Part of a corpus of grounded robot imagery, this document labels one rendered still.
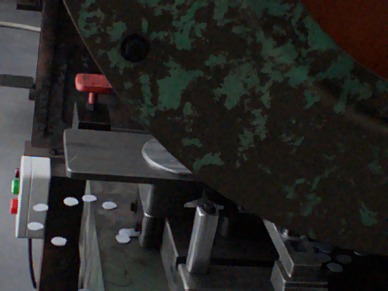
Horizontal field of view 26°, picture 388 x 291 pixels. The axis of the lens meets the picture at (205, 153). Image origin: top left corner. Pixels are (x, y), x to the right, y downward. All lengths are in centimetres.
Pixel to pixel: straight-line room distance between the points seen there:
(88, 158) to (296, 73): 55
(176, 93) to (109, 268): 56
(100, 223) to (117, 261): 11
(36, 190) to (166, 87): 82
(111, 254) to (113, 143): 16
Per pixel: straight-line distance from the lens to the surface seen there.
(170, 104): 67
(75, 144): 122
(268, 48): 67
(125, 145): 123
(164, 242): 122
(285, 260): 110
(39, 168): 147
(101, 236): 126
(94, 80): 152
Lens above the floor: 131
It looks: 25 degrees down
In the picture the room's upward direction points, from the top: 11 degrees clockwise
